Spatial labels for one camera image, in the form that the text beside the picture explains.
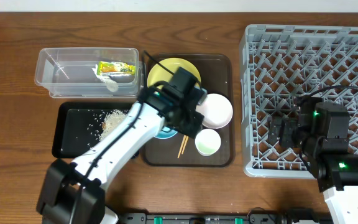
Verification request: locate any light blue bowl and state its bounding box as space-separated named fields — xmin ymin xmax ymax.
xmin=155 ymin=126 xmax=177 ymax=139

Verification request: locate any white green cup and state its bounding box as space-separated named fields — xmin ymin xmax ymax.
xmin=195 ymin=129 xmax=221 ymax=156

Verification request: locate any pile of rice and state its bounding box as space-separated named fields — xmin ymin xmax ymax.
xmin=86 ymin=109 xmax=129 ymax=141

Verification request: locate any white tissue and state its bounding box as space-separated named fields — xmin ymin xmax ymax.
xmin=92 ymin=65 xmax=119 ymax=93

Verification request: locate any green orange snack wrapper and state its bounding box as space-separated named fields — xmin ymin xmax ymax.
xmin=96 ymin=61 xmax=136 ymax=75

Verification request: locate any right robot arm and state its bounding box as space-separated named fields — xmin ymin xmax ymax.
xmin=267 ymin=96 xmax=358 ymax=223

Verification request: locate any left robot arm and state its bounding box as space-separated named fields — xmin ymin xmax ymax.
xmin=36 ymin=86 xmax=207 ymax=223

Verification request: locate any grey dishwasher rack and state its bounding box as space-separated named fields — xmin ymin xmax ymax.
xmin=239 ymin=24 xmax=358 ymax=179

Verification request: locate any wooden chopstick left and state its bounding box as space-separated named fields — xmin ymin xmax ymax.
xmin=177 ymin=140 xmax=183 ymax=159

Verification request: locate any wooden chopstick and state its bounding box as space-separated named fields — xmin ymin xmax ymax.
xmin=177 ymin=140 xmax=183 ymax=159
xmin=181 ymin=136 xmax=189 ymax=155

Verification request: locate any wooden chopstick right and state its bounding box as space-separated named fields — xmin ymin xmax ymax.
xmin=181 ymin=136 xmax=189 ymax=155

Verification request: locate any yellow plate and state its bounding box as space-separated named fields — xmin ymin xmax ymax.
xmin=147 ymin=57 xmax=202 ymax=91

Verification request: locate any pink bowl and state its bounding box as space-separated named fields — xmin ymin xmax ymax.
xmin=196 ymin=93 xmax=233 ymax=129

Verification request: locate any dark brown serving tray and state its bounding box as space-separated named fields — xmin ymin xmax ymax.
xmin=140 ymin=54 xmax=235 ymax=167

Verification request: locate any black plastic tray bin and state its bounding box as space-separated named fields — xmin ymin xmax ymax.
xmin=52 ymin=101 xmax=132 ymax=159

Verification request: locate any clear plastic bin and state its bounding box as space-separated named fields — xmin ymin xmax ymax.
xmin=35 ymin=47 xmax=145 ymax=99

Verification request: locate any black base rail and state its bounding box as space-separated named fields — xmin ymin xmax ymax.
xmin=118 ymin=207 xmax=333 ymax=224

